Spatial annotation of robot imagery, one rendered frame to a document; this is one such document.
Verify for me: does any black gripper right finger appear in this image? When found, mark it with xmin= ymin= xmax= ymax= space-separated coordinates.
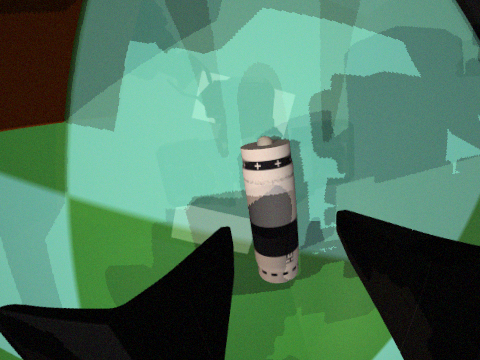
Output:
xmin=336 ymin=211 xmax=480 ymax=360

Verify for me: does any grey cylindrical battery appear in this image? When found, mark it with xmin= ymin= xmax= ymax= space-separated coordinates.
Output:
xmin=241 ymin=136 xmax=299 ymax=284

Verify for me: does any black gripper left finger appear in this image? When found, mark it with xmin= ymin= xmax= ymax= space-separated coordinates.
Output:
xmin=0 ymin=227 xmax=235 ymax=360

